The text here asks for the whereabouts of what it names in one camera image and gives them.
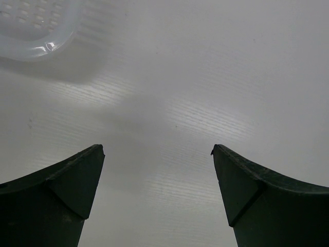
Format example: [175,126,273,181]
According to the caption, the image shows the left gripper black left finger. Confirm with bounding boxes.
[1,144,105,246]

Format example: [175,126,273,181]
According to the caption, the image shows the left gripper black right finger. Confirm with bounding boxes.
[211,144,328,246]

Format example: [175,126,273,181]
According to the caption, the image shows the white plastic basket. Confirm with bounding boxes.
[0,0,108,62]

